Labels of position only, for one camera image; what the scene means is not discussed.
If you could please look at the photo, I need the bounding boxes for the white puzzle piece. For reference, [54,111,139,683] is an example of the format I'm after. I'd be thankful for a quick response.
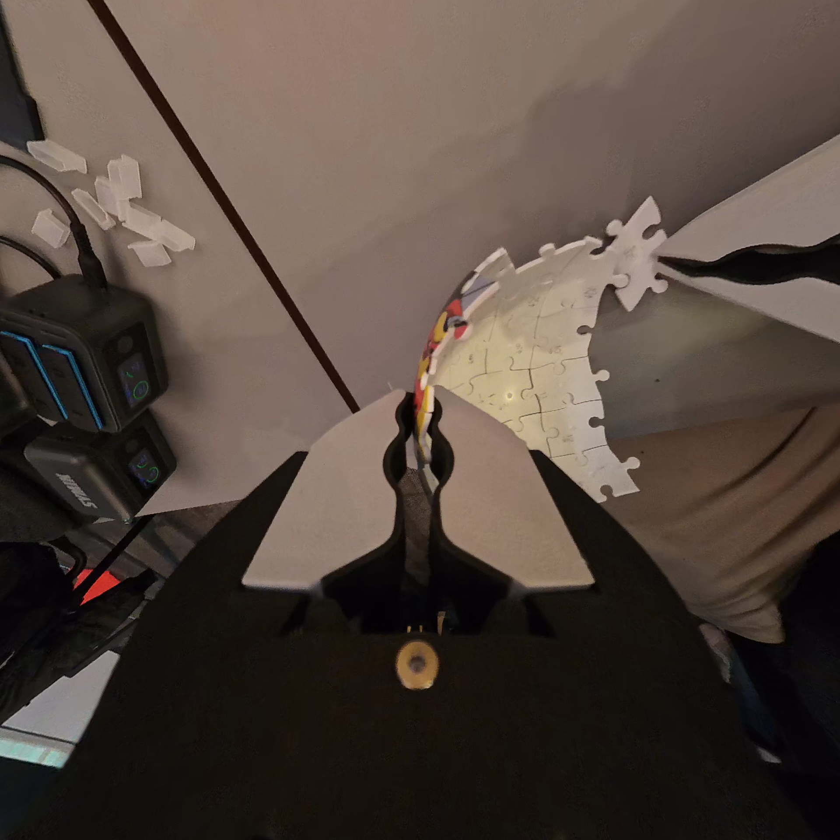
[604,196,670,312]

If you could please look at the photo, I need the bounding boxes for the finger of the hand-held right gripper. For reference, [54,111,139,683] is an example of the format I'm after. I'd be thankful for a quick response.
[656,134,840,266]
[658,261,840,343]

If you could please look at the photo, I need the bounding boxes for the person's beige shirt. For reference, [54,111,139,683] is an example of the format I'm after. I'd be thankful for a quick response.
[600,406,840,645]

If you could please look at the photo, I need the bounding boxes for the red flat object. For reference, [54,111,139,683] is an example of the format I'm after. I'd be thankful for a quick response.
[71,567,129,608]

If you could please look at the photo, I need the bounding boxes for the thin black cable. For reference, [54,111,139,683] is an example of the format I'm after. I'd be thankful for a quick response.
[0,235,63,280]

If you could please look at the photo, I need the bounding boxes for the black plastic bag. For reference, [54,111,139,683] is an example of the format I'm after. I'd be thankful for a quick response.
[0,538,161,723]

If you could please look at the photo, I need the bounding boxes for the plain black power bank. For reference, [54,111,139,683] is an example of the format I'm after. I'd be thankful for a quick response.
[23,410,178,522]

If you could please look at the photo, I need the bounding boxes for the pile of clear plastic caps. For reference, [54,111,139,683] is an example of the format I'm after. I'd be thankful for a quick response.
[26,139,196,269]

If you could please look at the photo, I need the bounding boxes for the dark blue board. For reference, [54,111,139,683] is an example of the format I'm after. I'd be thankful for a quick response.
[0,0,46,142]

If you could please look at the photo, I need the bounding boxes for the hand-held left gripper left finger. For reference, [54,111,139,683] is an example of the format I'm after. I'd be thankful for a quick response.
[243,390,411,599]

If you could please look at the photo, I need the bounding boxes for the thick black cable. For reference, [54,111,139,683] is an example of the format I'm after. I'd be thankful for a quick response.
[0,155,109,291]

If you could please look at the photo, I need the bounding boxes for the black power bank blue stripes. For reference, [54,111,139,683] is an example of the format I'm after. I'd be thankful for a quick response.
[0,274,170,434]

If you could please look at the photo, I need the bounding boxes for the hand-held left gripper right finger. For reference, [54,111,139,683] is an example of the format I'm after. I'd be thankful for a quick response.
[430,387,595,599]

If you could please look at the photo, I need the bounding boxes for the partly built puzzle ball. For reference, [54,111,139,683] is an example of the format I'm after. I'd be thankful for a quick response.
[416,238,642,503]

